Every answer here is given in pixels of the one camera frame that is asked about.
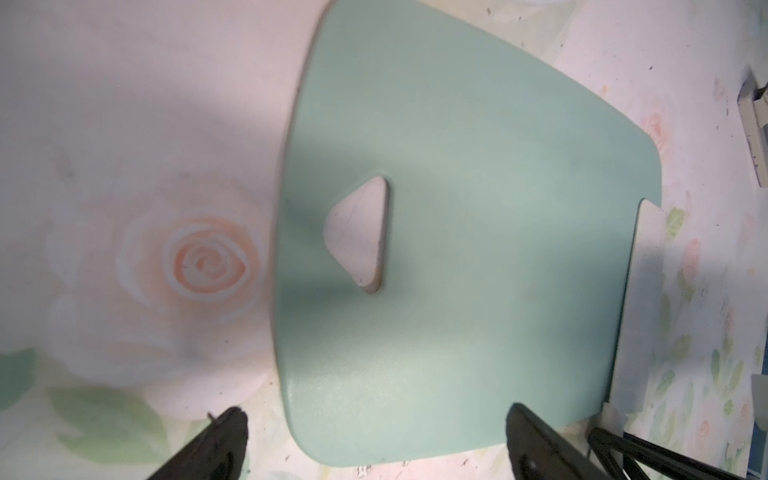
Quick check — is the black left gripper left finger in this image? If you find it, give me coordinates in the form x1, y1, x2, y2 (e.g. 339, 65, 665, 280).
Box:
148, 407, 249, 480

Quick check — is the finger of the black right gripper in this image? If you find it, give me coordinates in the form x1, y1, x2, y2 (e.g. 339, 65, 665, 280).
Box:
587, 428, 740, 480

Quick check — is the mint green cutting board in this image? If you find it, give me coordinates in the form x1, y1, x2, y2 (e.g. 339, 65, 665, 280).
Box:
275, 1, 661, 467

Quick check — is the beige and black stapler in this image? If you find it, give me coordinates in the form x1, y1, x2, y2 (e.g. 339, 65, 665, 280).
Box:
737, 74, 767, 189

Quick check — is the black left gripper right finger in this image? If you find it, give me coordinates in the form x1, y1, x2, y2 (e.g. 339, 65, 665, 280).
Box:
506, 403, 608, 480

